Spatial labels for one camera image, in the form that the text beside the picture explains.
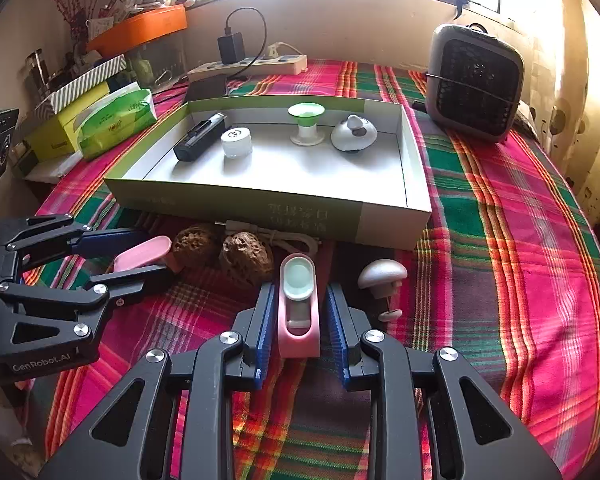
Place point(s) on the green white cardboard box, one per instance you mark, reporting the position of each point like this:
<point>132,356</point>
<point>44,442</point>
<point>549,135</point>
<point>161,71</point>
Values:
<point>280,210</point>

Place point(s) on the yellow box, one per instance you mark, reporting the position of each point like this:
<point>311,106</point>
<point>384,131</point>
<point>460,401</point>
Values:
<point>55,130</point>

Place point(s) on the heart pattern curtain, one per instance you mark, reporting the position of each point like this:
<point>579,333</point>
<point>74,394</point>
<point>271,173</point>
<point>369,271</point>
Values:
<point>580,110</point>

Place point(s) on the plaid tablecloth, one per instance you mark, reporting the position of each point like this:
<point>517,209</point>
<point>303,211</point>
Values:
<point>505,260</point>

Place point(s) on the pink clip holder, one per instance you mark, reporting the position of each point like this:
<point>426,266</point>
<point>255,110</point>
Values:
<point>140,255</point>

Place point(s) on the grey mushroom-shaped knob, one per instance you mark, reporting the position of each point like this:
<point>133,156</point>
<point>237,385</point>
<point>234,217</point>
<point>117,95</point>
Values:
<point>380,272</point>

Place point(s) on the green tissue pack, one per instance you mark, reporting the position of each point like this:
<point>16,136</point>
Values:
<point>115,120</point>

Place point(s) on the clear glass tank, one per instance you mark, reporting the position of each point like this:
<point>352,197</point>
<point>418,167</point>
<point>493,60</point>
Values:
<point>165,60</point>

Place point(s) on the pink holder with oval window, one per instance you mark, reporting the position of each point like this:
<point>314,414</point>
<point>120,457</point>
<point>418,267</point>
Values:
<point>297,340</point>

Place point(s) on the white round gadget grey knobs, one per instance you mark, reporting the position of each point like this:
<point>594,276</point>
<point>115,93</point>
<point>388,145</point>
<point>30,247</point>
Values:
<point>352,135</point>

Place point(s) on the black smartphone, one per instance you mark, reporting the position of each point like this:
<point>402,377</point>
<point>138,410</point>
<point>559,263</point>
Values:
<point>205,90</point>

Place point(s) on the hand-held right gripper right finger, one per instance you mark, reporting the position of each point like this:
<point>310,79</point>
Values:
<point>336,335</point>

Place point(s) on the orange box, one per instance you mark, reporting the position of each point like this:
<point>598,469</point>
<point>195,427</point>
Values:
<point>145,27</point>

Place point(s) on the black window latch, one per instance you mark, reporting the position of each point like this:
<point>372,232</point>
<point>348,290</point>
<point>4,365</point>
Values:
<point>462,0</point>

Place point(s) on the brown walnut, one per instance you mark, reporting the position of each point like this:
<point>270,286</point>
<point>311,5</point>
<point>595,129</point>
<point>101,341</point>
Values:
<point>195,245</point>
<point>245,260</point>

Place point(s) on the metal cup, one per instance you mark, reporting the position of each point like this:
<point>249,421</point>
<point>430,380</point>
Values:
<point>37,75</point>

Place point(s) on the white power strip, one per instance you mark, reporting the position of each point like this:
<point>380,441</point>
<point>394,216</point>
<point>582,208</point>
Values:
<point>280,65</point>

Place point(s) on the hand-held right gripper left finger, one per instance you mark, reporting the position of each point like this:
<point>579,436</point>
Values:
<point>265,335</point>

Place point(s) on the grey white striped box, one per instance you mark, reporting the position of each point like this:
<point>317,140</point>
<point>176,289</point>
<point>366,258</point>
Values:
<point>85,82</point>

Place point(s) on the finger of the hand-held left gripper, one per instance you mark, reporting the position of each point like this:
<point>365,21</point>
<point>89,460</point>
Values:
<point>130,285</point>
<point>110,241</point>

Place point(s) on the white paper sheet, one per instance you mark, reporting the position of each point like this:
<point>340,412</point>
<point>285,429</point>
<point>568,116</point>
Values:
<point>50,172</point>

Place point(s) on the white round jar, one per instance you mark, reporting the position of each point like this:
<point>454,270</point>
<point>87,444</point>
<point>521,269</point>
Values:
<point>236,142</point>

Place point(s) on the red berry branches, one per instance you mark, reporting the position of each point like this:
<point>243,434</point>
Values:
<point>72,15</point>

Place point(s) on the grey desk fan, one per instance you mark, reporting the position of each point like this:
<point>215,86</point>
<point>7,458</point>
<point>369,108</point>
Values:
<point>472,85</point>

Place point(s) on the green mushroom-shaped stand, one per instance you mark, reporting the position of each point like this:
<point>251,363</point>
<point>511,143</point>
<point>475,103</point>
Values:
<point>306,110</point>

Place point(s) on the black handheld device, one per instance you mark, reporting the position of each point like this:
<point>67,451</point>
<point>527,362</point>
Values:
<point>195,142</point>

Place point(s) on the black charger adapter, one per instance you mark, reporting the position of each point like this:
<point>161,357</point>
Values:
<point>230,47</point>

